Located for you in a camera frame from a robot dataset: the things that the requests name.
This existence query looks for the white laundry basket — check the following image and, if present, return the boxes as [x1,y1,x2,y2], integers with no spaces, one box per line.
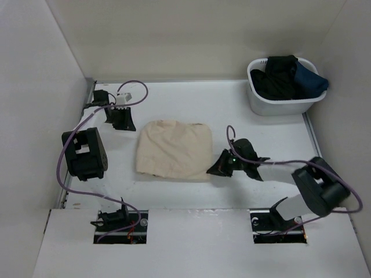
[246,57,327,116]

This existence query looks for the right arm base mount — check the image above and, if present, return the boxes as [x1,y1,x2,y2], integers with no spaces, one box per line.
[249,210,307,244]

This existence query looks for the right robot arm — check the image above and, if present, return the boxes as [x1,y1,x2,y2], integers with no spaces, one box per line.
[207,138,351,231]

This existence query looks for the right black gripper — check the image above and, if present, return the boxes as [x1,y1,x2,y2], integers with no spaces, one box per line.
[206,149,246,177]

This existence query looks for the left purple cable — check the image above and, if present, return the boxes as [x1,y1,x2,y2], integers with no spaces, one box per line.
[55,80,150,243]

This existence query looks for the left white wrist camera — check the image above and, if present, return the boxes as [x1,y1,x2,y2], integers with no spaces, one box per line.
[116,93,132,105]

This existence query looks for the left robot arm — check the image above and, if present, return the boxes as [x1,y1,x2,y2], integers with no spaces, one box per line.
[64,90,134,232]

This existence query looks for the black trousers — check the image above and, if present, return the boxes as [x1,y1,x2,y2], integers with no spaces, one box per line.
[250,55,298,101]

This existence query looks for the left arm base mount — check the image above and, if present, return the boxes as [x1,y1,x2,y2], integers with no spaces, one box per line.
[90,209,149,245]

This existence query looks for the beige trousers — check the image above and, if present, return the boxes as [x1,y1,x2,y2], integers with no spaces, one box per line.
[135,120,213,182]

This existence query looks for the navy blue trousers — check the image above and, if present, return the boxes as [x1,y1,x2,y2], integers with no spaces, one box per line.
[293,61,329,99]

